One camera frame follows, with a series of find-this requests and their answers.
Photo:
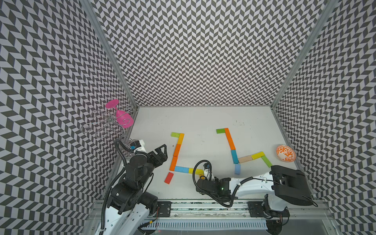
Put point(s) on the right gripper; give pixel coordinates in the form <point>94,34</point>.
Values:
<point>216,179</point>

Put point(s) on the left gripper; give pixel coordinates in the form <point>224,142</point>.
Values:
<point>163,156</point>

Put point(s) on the orange block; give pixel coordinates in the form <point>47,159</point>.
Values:
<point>232,146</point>
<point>177,150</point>
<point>228,135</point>
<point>173,163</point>

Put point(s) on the lime green block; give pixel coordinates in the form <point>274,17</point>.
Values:
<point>176,135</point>

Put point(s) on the yellow block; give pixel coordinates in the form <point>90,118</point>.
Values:
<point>258,155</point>
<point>197,171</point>

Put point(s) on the sky blue block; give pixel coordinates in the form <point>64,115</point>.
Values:
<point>182,169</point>

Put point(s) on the teal block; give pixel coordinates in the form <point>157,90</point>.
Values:
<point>234,157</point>

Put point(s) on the tan wooden block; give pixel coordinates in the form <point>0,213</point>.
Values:
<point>245,159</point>

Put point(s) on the pale blue block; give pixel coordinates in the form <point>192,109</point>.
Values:
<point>237,169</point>

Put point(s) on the light green block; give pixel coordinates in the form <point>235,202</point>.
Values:
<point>266,161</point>

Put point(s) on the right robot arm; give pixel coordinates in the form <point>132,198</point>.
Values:
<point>281,187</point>

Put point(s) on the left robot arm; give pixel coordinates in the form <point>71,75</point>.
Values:
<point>127,203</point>

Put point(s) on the red block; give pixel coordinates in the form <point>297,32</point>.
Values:
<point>169,178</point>

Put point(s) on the pink plastic wine glass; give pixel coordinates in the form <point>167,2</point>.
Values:
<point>123,118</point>

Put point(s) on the orange patterned cup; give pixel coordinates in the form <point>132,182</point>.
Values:
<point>285,153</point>

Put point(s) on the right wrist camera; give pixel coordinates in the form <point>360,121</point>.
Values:
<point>207,166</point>

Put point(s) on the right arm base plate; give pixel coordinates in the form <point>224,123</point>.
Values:
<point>261,209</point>

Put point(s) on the wire glass rack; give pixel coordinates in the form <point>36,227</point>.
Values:
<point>103,126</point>

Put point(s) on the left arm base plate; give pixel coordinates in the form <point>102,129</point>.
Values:
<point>163,209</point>

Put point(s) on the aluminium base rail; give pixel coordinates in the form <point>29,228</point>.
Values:
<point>208,209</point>

